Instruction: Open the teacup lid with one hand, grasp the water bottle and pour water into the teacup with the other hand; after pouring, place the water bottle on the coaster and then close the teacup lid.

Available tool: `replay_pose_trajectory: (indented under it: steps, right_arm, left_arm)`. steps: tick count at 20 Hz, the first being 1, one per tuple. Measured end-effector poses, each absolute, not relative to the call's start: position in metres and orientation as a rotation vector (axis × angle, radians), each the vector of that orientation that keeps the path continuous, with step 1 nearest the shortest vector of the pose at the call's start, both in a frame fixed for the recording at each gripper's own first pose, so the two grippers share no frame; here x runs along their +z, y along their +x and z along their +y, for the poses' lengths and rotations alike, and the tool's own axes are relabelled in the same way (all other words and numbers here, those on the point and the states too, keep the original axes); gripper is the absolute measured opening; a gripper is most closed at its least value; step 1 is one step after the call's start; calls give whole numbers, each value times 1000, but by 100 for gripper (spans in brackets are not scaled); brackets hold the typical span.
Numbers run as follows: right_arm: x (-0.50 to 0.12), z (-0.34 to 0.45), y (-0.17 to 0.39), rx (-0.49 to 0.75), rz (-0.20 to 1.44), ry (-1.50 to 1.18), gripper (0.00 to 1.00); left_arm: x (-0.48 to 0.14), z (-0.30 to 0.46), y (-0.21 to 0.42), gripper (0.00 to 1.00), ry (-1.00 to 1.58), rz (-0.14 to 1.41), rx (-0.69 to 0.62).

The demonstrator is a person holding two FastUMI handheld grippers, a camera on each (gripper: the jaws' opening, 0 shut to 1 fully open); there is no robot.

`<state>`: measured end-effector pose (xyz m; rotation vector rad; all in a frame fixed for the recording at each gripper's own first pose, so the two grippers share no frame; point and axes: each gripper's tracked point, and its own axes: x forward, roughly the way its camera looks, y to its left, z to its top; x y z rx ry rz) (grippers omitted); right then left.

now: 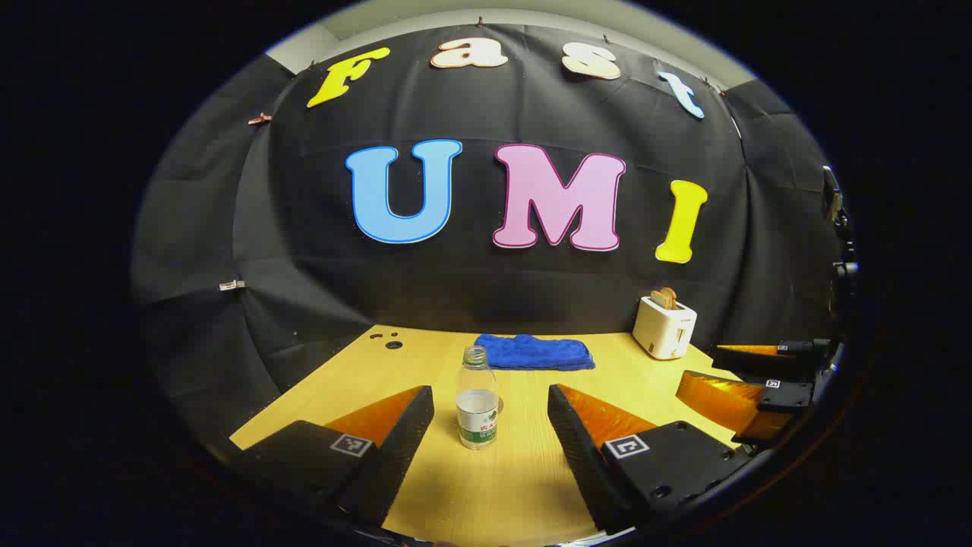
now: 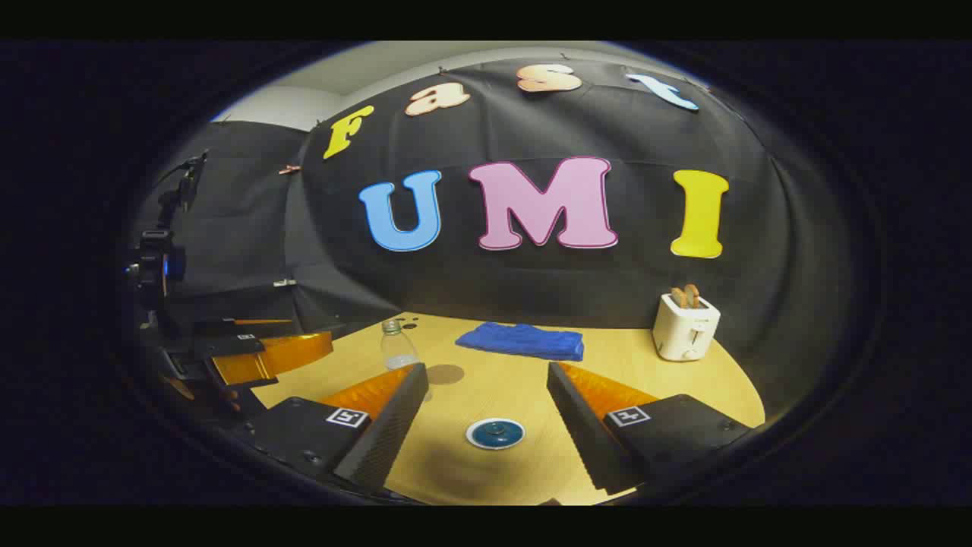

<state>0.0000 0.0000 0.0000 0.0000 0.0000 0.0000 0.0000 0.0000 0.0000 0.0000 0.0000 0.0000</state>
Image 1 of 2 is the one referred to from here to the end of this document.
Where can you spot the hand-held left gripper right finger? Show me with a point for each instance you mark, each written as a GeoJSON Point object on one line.
{"type": "Point", "coordinates": [577, 456]}

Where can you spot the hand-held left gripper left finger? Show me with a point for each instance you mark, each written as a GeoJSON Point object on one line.
{"type": "Point", "coordinates": [402, 448]}

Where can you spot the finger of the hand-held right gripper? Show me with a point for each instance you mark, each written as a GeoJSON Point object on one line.
{"type": "Point", "coordinates": [759, 363]}
{"type": "Point", "coordinates": [786, 396]}

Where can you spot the clear plastic water bottle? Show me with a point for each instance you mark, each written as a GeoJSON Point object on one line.
{"type": "Point", "coordinates": [477, 425]}

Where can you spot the round brown coaster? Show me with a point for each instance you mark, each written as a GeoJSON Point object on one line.
{"type": "Point", "coordinates": [500, 406]}

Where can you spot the white toaster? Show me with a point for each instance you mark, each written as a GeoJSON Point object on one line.
{"type": "Point", "coordinates": [662, 330]}

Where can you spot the toasted bread slice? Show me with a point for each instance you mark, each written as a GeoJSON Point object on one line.
{"type": "Point", "coordinates": [671, 297]}
{"type": "Point", "coordinates": [657, 300]}

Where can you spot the blue folded towel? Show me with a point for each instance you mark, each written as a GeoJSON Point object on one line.
{"type": "Point", "coordinates": [531, 353]}

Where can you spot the black backdrop cloth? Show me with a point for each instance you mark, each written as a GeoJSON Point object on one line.
{"type": "Point", "coordinates": [486, 289]}

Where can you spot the white cloth clip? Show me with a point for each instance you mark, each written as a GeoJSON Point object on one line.
{"type": "Point", "coordinates": [231, 286]}

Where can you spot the copper cloth clip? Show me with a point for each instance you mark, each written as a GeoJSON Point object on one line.
{"type": "Point", "coordinates": [260, 119]}

